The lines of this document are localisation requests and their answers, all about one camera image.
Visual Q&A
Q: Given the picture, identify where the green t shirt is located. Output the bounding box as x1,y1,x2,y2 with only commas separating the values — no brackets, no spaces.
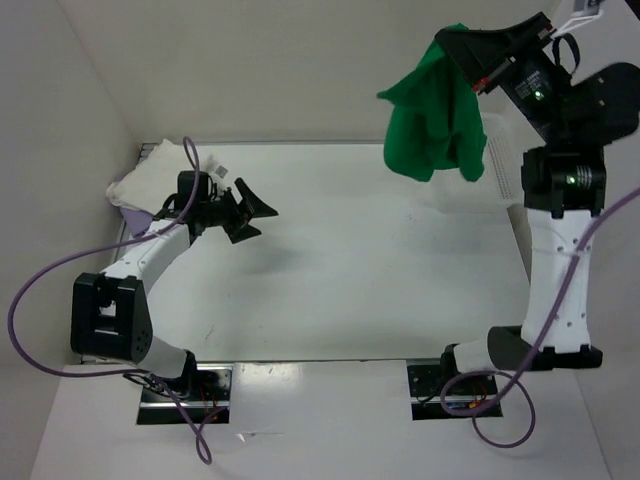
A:
376,41,487,182

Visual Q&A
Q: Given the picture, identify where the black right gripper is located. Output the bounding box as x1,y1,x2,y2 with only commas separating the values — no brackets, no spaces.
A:
436,9,569,141

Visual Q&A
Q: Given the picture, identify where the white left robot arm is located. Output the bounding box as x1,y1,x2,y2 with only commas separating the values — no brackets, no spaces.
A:
70,171,278,400

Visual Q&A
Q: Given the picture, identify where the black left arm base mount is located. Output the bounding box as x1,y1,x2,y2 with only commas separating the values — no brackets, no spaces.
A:
124,363,234,425

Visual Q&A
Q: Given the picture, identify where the white plastic laundry basket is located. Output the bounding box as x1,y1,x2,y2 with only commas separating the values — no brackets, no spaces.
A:
432,113,523,214

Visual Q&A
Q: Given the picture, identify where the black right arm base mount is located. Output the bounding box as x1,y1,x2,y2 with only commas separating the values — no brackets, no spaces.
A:
406,360,498,421

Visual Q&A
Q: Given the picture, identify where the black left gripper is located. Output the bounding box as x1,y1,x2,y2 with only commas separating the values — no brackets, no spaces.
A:
198,178,277,243

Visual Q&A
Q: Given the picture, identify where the purple t shirt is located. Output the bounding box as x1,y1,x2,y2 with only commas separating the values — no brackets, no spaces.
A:
119,207,154,237

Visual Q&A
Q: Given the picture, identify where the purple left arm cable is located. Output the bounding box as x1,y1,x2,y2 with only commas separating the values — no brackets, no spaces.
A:
7,135,214,464

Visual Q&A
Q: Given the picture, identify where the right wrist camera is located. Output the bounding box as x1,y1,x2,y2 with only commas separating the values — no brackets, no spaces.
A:
551,0,603,38

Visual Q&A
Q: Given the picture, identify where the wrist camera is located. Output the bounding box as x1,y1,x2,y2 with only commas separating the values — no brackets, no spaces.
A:
551,0,603,38
201,154,228,182

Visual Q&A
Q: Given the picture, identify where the white t shirt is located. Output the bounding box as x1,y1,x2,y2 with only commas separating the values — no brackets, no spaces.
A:
105,138,221,214

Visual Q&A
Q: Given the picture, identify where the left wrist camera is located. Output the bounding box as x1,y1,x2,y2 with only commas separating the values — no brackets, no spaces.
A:
201,154,228,182

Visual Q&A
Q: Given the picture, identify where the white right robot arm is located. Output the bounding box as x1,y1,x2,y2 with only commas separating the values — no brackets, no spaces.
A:
436,14,639,393

